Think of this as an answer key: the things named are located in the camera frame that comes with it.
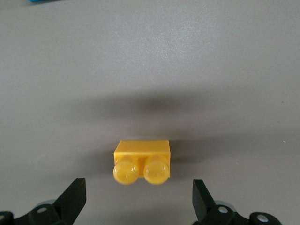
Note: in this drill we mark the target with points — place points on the yellow two-stud block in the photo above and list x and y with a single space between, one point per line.
140 150

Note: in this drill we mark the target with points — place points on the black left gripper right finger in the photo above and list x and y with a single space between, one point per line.
206 211

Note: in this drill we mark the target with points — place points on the blue three-stud block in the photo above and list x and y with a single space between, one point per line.
42 1

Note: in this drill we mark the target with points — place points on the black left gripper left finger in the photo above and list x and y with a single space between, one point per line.
68 206

